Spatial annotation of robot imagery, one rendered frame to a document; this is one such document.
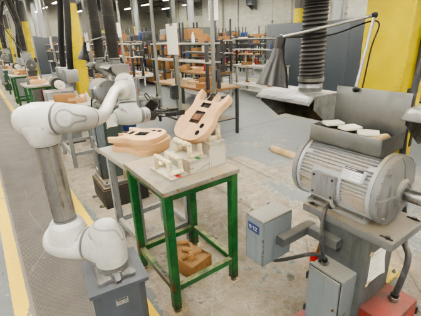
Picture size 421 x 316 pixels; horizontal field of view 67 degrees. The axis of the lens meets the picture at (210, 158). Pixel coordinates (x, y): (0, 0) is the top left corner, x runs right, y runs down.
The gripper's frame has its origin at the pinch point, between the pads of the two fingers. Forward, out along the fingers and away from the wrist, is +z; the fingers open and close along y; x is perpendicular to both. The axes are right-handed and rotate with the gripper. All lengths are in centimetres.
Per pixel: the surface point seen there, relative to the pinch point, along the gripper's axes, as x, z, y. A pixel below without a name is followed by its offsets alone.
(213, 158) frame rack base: -31.3, 20.2, 12.7
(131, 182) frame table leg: -55, -21, -30
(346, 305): -53, -2, 129
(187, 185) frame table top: -40.3, -8.5, 25.2
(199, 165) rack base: -34.0, 8.8, 13.1
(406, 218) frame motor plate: -19, 17, 135
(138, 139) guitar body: -30, -5, -51
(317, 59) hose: 35, 11, 92
